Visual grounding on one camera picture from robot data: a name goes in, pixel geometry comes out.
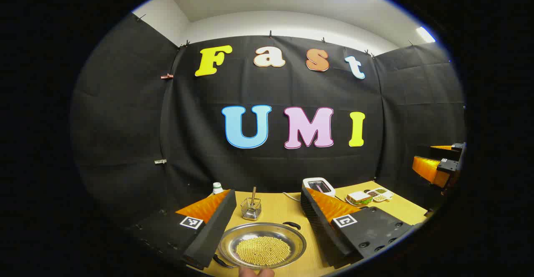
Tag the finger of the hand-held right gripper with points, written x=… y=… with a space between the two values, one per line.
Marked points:
x=425 y=166
x=446 y=154

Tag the white drink bottle green label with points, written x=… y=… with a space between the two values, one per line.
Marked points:
x=217 y=189

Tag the ceiling light strip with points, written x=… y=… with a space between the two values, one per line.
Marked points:
x=425 y=34

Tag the white toaster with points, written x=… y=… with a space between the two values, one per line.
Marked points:
x=331 y=189

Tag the pile of yellow soybeans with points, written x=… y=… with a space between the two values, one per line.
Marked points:
x=263 y=251

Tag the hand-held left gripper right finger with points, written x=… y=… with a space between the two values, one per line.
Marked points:
x=321 y=231

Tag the sandwich with lettuce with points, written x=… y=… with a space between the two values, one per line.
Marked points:
x=358 y=196

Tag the white divided bean tray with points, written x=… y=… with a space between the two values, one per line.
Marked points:
x=381 y=195

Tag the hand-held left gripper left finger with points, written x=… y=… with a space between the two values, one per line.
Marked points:
x=212 y=235

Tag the red clip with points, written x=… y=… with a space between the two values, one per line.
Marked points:
x=167 y=76

